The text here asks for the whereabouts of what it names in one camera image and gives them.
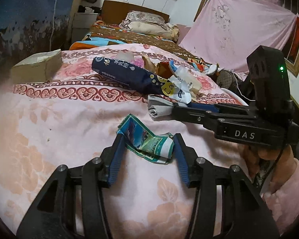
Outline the grey white paper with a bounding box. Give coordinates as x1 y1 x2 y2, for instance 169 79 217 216
147 95 179 120

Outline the green blue paper packet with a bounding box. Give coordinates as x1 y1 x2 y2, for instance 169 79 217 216
117 114 174 165

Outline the pink fleece sleeve forearm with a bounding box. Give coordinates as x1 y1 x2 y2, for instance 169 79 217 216
262 158 299 235

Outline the right hand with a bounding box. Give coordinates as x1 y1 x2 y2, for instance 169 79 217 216
240 145 297 192

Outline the black checked bag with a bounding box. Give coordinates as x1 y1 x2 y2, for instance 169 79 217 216
216 70 242 93

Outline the white torn wrapper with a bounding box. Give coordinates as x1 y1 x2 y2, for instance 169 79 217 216
169 65 202 104

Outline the red cloth at window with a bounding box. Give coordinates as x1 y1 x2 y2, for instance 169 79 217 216
286 17 299 63

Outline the pink hanging sheet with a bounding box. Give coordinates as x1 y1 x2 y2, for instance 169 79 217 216
180 0 297 72

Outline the dark blue milk powder bag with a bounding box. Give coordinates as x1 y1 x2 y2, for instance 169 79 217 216
92 57 177 96

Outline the pink floral blanket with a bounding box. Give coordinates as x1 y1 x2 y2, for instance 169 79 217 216
0 44 245 238

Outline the floral pillow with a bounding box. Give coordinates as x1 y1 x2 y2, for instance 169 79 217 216
119 11 180 43

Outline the brown colourful striped bedspread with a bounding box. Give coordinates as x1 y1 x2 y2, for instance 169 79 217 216
70 21 211 67

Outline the wooden headboard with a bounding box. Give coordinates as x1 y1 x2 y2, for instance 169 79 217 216
100 0 169 24

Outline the beige tissue box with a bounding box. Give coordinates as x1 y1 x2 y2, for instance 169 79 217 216
10 49 62 84

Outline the white nightstand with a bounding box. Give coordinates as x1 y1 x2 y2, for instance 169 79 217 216
71 12 99 43

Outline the blue fabric wardrobe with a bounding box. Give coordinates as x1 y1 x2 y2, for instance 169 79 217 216
0 0 73 73

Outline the white cable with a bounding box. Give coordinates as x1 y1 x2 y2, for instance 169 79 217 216
233 75 256 103

